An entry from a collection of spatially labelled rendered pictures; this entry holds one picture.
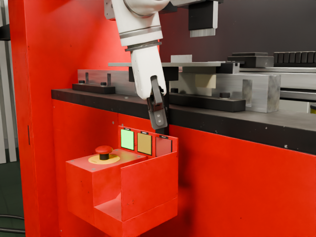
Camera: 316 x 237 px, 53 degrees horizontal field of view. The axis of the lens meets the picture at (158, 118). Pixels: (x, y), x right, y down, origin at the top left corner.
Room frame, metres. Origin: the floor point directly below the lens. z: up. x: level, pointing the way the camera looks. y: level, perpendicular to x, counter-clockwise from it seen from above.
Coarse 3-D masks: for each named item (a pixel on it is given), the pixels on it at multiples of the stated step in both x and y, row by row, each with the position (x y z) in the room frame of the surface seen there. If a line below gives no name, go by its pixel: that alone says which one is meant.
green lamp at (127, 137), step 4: (124, 132) 0.78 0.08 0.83; (128, 132) 0.77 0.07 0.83; (132, 132) 0.76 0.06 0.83; (124, 136) 0.78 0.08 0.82; (128, 136) 0.77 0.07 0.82; (132, 136) 0.76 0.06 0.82; (124, 140) 0.78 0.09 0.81; (128, 140) 0.77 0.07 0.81; (132, 140) 0.76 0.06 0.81; (124, 144) 0.78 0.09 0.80; (128, 144) 0.77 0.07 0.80; (132, 144) 0.76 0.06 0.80; (128, 148) 0.77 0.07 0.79; (132, 148) 0.76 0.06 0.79
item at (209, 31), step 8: (192, 8) 1.01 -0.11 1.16; (200, 8) 0.99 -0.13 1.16; (208, 8) 0.97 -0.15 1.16; (216, 8) 0.96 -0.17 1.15; (192, 16) 1.01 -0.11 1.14; (200, 16) 0.99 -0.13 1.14; (208, 16) 0.96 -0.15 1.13; (216, 16) 0.96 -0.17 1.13; (192, 24) 1.01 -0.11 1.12; (200, 24) 0.99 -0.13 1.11; (208, 24) 0.96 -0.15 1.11; (216, 24) 0.96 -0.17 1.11; (192, 32) 1.03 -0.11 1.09; (200, 32) 1.00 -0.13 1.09; (208, 32) 0.98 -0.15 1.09
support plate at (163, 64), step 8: (112, 64) 0.87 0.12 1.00; (120, 64) 0.84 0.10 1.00; (128, 64) 0.81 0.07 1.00; (168, 64) 0.79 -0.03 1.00; (176, 64) 0.81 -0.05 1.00; (184, 64) 0.82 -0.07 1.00; (192, 64) 0.84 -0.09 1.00; (200, 64) 0.86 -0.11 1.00; (208, 64) 0.88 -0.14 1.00; (216, 64) 0.90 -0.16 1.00
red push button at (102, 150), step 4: (96, 148) 0.70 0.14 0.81; (100, 148) 0.69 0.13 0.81; (104, 148) 0.69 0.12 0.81; (108, 148) 0.70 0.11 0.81; (96, 152) 0.69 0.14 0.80; (100, 152) 0.69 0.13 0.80; (104, 152) 0.69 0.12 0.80; (108, 152) 0.69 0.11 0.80; (100, 156) 0.70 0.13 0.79; (104, 156) 0.69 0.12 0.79; (108, 156) 0.70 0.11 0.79
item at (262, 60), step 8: (232, 56) 1.13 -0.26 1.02; (240, 56) 1.11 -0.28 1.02; (248, 56) 1.08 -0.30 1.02; (256, 56) 1.06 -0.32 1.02; (264, 56) 1.09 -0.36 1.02; (272, 56) 1.12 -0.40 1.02; (240, 64) 1.11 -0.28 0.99; (248, 64) 1.08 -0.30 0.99; (256, 64) 1.06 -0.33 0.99; (264, 64) 1.09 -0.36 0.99; (272, 64) 1.12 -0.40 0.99
